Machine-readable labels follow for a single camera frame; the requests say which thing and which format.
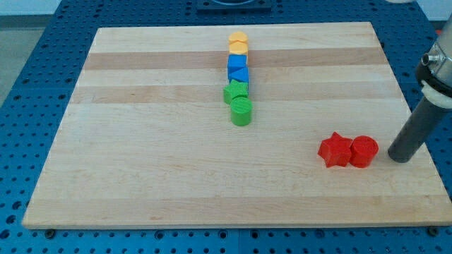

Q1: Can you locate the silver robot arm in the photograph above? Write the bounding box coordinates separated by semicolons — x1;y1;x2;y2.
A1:
416;16;451;109

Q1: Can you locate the green cylinder block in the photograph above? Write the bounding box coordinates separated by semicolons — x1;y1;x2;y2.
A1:
230;97;253;126

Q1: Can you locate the green star block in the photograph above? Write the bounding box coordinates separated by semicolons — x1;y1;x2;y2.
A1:
223;79;249;104

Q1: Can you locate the blue triangle block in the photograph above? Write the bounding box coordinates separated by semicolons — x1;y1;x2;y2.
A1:
228;67;249;83

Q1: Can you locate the wooden board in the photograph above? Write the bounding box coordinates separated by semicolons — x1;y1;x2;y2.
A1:
22;22;451;229

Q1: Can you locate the blue cube block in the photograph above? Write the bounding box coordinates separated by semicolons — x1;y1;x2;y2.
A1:
227;54;247;74

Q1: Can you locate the yellow hexagon block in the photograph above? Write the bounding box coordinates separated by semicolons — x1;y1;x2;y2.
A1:
229;41;249;56

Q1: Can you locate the yellow cylinder block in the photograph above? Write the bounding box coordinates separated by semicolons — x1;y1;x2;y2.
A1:
228;31;248;44

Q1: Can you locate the red star block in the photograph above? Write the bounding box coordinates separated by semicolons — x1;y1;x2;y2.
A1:
317;132;352;168

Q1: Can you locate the red cylinder block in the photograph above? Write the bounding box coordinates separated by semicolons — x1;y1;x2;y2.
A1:
349;135;379;168

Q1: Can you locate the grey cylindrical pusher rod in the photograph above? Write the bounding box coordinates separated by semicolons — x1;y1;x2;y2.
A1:
388;97;451;163

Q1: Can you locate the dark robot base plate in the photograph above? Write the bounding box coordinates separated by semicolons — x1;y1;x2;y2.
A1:
196;0;273;13

